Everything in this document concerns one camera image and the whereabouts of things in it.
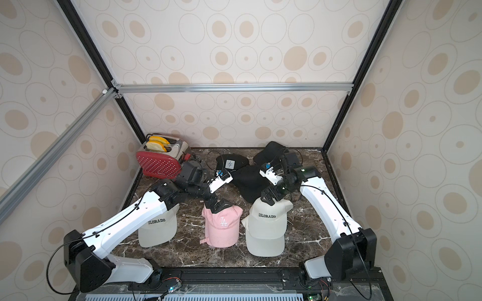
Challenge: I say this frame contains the pink cap with logo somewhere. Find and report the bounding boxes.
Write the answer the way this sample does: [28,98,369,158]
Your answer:
[200,206,243,248]

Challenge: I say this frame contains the black cap white patch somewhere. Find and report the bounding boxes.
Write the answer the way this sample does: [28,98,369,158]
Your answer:
[216,154,249,172]

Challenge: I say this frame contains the red polka dot toaster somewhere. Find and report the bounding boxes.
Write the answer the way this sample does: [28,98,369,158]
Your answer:
[136,133,191,179]

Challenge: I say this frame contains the beige Colorado cap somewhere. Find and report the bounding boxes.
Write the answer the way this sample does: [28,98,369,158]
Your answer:
[138,204,179,248]
[244,227,285,257]

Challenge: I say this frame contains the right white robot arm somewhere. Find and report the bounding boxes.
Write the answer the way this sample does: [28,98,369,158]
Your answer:
[259,150,377,280]

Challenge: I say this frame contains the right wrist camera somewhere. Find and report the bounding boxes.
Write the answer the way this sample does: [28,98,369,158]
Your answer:
[259,163,282,186]

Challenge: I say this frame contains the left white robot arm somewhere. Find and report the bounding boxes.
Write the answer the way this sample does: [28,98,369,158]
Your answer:
[60,161,233,293]

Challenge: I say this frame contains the yellow toast slices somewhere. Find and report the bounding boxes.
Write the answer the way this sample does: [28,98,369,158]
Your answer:
[146,135,171,153]

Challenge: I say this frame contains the left aluminium frame bar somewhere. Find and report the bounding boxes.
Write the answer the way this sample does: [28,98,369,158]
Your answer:
[1,87,115,222]

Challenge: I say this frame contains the horizontal aluminium frame bar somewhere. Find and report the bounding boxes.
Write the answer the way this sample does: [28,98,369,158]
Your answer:
[115,82,353,94]

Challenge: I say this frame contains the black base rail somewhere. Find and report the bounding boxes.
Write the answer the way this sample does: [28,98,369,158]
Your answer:
[71,267,393,300]

